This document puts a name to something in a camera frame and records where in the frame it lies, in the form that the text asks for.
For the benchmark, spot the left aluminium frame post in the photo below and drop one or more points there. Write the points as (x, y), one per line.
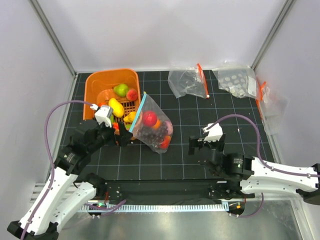
(52, 35)

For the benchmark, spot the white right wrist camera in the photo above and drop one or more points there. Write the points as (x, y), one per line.
(213, 132)

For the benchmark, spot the aluminium front rail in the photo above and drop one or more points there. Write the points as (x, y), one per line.
(37, 191)

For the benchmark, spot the aluminium frame post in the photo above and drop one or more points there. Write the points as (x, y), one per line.
(272, 33)
(52, 35)

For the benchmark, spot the red orange tomato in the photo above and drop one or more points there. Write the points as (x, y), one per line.
(115, 125)

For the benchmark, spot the clear orange-zip bag far right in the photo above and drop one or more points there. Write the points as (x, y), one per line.
(271, 106)

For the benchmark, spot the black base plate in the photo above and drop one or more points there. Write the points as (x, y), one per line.
(168, 192)

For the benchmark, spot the yellow pear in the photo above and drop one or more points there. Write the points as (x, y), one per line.
(130, 117)

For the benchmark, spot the black grid mat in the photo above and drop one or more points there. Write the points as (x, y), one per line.
(188, 115)

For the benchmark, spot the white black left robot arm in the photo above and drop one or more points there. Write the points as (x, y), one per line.
(50, 213)

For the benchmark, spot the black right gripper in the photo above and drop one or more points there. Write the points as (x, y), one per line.
(195, 143)

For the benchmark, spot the pink peach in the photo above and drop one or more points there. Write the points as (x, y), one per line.
(132, 95)

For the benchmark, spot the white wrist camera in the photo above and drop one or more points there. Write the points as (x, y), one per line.
(213, 132)
(102, 114)

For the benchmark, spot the purple onion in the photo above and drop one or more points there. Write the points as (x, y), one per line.
(169, 127)

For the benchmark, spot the clear bag with white pieces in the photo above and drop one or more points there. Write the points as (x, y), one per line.
(238, 80)

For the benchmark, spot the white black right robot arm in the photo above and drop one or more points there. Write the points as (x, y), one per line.
(253, 175)

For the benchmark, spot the clear blue-zip bag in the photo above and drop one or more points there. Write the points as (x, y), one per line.
(148, 103)

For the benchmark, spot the yellow mango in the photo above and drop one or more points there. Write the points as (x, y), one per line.
(118, 109)

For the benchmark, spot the clear orange-zip bag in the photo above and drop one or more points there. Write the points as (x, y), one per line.
(271, 106)
(188, 81)

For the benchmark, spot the right aluminium frame post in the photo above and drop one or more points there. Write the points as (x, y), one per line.
(272, 33)

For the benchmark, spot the green pear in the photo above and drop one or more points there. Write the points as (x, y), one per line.
(121, 90)

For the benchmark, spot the orange fruit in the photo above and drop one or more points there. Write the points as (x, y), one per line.
(157, 125)

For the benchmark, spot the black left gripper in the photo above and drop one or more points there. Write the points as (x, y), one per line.
(124, 134)

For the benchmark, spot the orange plastic basket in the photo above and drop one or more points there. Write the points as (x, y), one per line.
(99, 90)

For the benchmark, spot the purple grape bunch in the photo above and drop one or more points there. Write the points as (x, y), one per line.
(151, 136)

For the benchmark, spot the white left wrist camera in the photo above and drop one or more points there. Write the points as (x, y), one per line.
(102, 114)

